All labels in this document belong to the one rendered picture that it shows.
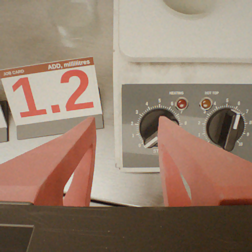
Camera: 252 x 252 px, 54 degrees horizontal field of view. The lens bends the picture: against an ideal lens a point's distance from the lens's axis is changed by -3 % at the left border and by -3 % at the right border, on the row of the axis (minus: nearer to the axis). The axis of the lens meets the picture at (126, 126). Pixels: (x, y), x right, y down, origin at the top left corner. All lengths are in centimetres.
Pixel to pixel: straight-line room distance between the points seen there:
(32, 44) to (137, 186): 20
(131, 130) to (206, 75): 7
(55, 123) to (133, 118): 9
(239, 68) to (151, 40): 8
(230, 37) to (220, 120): 6
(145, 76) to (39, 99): 11
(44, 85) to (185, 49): 14
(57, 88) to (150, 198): 14
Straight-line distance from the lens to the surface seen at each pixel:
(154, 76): 20
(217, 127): 22
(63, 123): 26
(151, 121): 21
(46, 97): 26
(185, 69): 21
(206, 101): 21
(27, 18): 34
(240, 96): 22
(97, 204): 26
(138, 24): 20
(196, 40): 20
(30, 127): 27
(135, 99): 20
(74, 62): 25
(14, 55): 32
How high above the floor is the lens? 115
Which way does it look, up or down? 76 degrees down
